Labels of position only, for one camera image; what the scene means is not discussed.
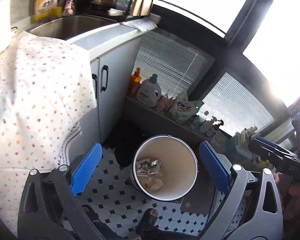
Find pink refill pouch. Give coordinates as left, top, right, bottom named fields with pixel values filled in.
left=156, top=92, right=174, bottom=115

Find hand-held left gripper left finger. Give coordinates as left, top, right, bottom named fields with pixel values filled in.
left=17, top=143, right=103, bottom=240

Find white dish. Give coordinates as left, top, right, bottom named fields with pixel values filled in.
left=107, top=8, right=125, bottom=16

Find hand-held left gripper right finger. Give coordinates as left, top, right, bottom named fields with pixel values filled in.
left=199, top=141, right=283, bottom=240

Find black cabinet handle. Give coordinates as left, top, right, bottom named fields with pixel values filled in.
left=101, top=65, right=109, bottom=92
left=92, top=74, right=98, bottom=98

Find orange bottle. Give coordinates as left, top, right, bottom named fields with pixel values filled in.
left=129, top=67, right=142, bottom=98

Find white pump bottle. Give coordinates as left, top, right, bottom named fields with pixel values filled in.
left=199, top=117, right=217, bottom=134

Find pale green plastic basket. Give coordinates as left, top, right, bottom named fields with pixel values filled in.
left=227, top=127, right=260, bottom=161

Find white window blind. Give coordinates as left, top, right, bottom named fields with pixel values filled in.
left=134, top=29, right=215, bottom=101
left=202, top=71, right=275, bottom=136

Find black sandal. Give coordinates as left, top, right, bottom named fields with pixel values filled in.
left=81, top=204, right=101, bottom=225
left=136, top=208, right=159, bottom=234

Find black dish rack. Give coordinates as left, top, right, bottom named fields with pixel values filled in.
left=76, top=0, right=140, bottom=22

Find small black-rimmed cutting board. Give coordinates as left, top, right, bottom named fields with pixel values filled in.
left=132, top=0, right=154, bottom=18

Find crumpled beige tissue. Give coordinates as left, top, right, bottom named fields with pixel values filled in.
left=142, top=177, right=164, bottom=190

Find small pink bottle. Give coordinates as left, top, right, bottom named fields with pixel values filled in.
left=64, top=0, right=76, bottom=16

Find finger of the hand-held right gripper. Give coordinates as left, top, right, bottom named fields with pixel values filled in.
left=254, top=136, right=291, bottom=154
left=249, top=140, right=298, bottom=167

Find clear plastic sheet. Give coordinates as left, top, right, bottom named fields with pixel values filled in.
left=122, top=19, right=158, bottom=32

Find crumpled foil wrapper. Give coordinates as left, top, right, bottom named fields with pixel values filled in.
left=136, top=158, right=165, bottom=178

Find dark pump bottle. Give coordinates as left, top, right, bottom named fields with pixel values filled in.
left=207, top=119, right=224, bottom=137

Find white round waste bin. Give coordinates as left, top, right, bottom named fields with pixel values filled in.
left=130, top=134, right=199, bottom=202

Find grey window ledge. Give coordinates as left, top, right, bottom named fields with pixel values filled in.
left=125, top=96, right=215, bottom=143

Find yellow detergent bottle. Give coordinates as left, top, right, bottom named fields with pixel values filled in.
left=34, top=0, right=63, bottom=22

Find green and white refill pouch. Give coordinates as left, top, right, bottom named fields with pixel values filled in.
left=170, top=91, right=204, bottom=125

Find white cabinet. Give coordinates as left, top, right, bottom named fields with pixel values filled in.
left=65, top=22, right=143, bottom=145

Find white dotted cloth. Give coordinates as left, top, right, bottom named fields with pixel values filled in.
left=0, top=29, right=98, bottom=230

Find white detergent jug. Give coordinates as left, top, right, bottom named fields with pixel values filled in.
left=137, top=74, right=162, bottom=106

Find steel sink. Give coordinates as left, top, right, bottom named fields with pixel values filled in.
left=27, top=15, right=118, bottom=40

